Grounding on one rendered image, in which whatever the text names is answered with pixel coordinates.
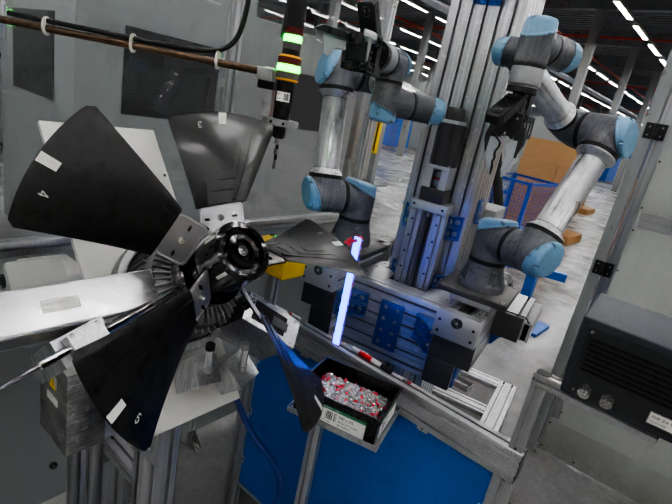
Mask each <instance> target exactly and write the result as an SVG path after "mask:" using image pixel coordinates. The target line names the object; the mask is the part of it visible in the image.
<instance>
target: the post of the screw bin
mask: <svg viewBox="0 0 672 504"><path fill-rule="evenodd" d="M323 431H324V428H322V427H320V426H318V425H315V426H314V427H313V428H312V429H311V430H310V431H309V432H308V437H307V442H306V447H305V451H304V456H303V461H302V466H301V471H300V476H299V481H298V486H297V490H296V495H295V500H294V504H308V500H309V496H310V491H311V486H312V482H313V477H314V473H315V468H316V463H317V459H318V454H319V449H320V445H321V440H322V436H323Z"/></svg>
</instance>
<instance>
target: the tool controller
mask: <svg viewBox="0 0 672 504"><path fill-rule="evenodd" d="M560 389H561V390H562V391H564V392H566V393H568V394H570V395H572V396H574V397H576V398H578V399H580V400H582V401H584V402H586V403H589V404H591V405H593V406H595V407H597V408H599V409H601V410H603V411H605V412H607V413H609V414H611V415H613V416H615V417H618V418H620V419H622V420H624V421H626V422H628V423H630V424H632V425H634V426H636V427H638V428H640V429H642V430H645V431H647V432H649V433H651V434H653V435H655V436H657V437H659V438H661V439H663V440H665V441H667V442H669V443H672V318H671V317H668V316H666V315H663V314H660V313H657V312H654V311H651V310H649V309H646V308H643V307H640V306H637V305H634V304H631V303H629V302H626V301H623V300H620V299H617V298H614V297H612V296H609V295H606V294H603V293H600V294H599V295H598V296H597V298H596V299H595V301H594V302H593V304H592V305H591V306H590V308H589V309H588V311H587V312H586V314H585V315H584V317H583V320H582V323H581V326H580V329H579V332H578V335H577V338H576V341H575V344H574V347H573V350H572V353H571V356H570V359H569V362H568V365H567V368H566V371H565V374H564V377H563V380H562V383H561V386H560Z"/></svg>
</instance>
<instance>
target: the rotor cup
mask: <svg viewBox="0 0 672 504"><path fill-rule="evenodd" d="M213 235H215V236H214V238H213V239H212V240H210V241H209V242H208V243H206V244H205V241H206V240H208V239H209V238H210V237H212V236H213ZM241 245H243V246H245V247H246V248H247V250H248V254H247V255H246V256H242V255H241V254H240V253H239V252H238V247H239V246H241ZM268 264H269V253H268V248H267V245H266V243H265V241H264V239H263V238H262V236H261V235H260V234H259V233H258V232H257V231H256V230H255V229H254V228H253V227H252V226H250V225H248V224H246V223H243V222H239V221H232V222H228V223H225V224H223V225H222V226H221V227H219V228H218V229H216V230H215V231H213V232H212V233H211V234H209V235H208V236H206V237H204V238H203V240H202V241H201V243H200V244H199V246H198V247H197V248H196V250H195V251H194V253H193V254H192V255H191V257H190V258H189V260H188V261H187V263H186V264H184V266H181V265H178V264H175V274H176V277H177V280H178V283H179V285H180V286H181V288H182V289H183V291H184V292H186V291H187V290H188V288H189V287H190V286H191V285H192V283H193V282H194V281H195V279H196V278H197V277H198V275H199V274H200V273H201V271H202V270H203V269H204V267H205V268H206V270H207V271H208V274H209V283H210V293H211V300H210V302H209V304H208V306H220V305H223V304H225V303H227V302H229V301H231V300H232V299H233V298H234V297H235V296H236V295H237V294H238V292H239V289H240V288H242V287H244V286H246V285H248V284H250V283H251V282H253V281H255V280H257V279H259V278H260V277H261V276H262V275H263V274H264V273H265V271H266V270H267V267H268ZM224 272H226V273H227V274H228V275H226V276H224V277H223V278H221V279H219V280H218V279H217V278H216V277H217V276H219V275H220V274H222V273H224Z"/></svg>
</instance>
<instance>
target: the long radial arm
mask: <svg viewBox="0 0 672 504"><path fill-rule="evenodd" d="M151 273H152V270H151V269H146V270H140V271H134V272H127V273H121V274H114V275H108V276H101V277H95V278H88V279H82V280H76V281H69V282H63V283H56V284H50V285H43V286H37V287H30V288H24V289H18V290H11V291H5V292H0V352H4V351H8V350H12V349H16V348H20V347H24V346H29V345H33V344H37V343H41V342H45V341H50V340H54V339H57V338H59V337H61V336H63V335H65V334H67V333H69V332H70V331H72V330H74V329H76V328H78V327H80V326H82V325H84V324H86V323H88V322H89V321H91V320H93V319H95V318H97V317H99V316H101V317H102V318H103V320H104V321H105V322H106V321H108V320H110V319H112V318H114V317H115V316H117V315H119V314H124V313H126V312H128V311H129V310H131V309H133V308H135V307H137V306H139V305H140V304H142V303H144V302H146V301H148V300H150V299H151V300H153V299H155V298H157V297H158V294H157V293H156V292H157V291H156V288H155V287H154V285H155V284H154V281H153V280H152V279H153V275H152V274H151Z"/></svg>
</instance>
